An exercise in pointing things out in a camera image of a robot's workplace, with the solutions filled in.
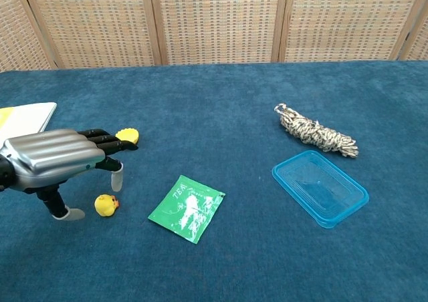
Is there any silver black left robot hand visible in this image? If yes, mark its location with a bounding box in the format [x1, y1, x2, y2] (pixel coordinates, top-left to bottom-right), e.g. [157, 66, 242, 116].
[0, 128, 139, 222]

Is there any yellow rubber duck toy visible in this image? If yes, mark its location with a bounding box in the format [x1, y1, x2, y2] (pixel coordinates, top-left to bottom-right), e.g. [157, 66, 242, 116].
[94, 194, 120, 218]

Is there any white and yellow notebook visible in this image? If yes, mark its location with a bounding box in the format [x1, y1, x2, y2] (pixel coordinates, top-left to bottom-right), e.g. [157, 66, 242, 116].
[0, 102, 58, 146]

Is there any yellow scalloped cup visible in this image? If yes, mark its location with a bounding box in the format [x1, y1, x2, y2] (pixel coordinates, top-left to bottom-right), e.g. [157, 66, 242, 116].
[115, 128, 140, 145]

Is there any green tea bag packet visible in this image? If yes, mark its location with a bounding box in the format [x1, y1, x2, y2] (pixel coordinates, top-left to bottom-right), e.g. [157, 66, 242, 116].
[148, 174, 226, 245]

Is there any blue table cloth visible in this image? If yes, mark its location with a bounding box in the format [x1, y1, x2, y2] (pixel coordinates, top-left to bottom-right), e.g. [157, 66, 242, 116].
[0, 59, 428, 302]

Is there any woven folding screen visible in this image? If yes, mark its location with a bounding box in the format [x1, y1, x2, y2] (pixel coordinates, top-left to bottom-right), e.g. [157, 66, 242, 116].
[0, 0, 428, 73]

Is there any blue plastic container lid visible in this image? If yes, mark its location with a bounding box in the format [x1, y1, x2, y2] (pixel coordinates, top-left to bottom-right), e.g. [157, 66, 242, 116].
[271, 150, 370, 230]

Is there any bundled beige patterned rope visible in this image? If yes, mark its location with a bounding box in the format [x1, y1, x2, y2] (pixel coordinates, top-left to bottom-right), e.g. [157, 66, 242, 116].
[274, 103, 360, 159]

